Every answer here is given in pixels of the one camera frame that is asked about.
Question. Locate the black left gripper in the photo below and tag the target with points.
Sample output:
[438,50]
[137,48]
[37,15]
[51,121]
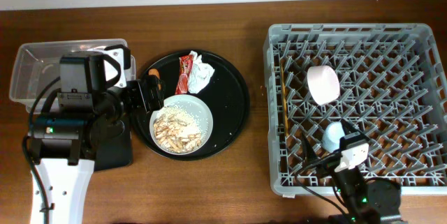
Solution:
[142,104]

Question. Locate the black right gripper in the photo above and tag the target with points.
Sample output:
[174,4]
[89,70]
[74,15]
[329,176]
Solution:
[309,153]

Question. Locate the light blue cup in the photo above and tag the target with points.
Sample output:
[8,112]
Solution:
[332,136]

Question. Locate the orange carrot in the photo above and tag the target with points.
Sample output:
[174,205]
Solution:
[154,78]

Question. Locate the red snack wrapper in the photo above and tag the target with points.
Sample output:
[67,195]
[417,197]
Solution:
[185,67]

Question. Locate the grey plate with food scraps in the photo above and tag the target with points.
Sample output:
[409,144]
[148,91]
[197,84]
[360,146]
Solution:
[182,126]

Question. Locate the white tissue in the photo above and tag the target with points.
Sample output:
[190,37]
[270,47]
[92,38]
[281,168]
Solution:
[200,75]

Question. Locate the pink bowl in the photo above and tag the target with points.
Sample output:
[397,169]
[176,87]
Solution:
[323,84]

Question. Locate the wooden chopstick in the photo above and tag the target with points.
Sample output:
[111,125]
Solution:
[284,103]

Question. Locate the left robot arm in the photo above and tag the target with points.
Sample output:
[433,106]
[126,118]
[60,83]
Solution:
[80,124]

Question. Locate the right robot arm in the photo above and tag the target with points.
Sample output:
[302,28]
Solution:
[361,200]

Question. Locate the grey dishwasher rack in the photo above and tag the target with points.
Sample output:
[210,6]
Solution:
[392,88]

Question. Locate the black rectangular bin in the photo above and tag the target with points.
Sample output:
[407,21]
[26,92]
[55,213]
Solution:
[115,150]

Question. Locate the round black tray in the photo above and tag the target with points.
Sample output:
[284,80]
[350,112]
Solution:
[227,97]

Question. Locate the clear plastic bin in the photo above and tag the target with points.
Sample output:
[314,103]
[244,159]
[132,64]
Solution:
[35,67]

